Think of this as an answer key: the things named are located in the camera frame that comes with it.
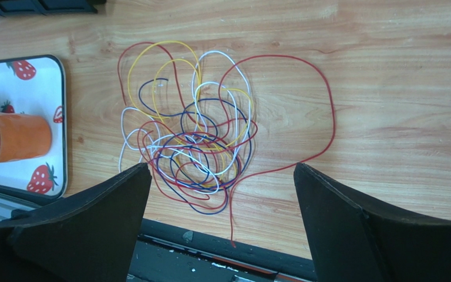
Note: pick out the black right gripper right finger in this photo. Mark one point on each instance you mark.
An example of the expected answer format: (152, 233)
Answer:
(353, 236)

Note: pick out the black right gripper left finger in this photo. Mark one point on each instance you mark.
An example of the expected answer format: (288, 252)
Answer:
(89, 236)

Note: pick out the black compartment organizer box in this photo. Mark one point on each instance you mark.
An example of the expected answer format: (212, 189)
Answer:
(48, 7)

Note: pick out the orange cup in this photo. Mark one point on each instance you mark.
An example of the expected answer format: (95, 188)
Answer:
(23, 137)

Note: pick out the strawberry print tray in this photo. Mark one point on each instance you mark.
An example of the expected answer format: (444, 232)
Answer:
(36, 85)

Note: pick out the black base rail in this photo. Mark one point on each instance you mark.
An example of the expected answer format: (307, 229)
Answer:
(169, 253)

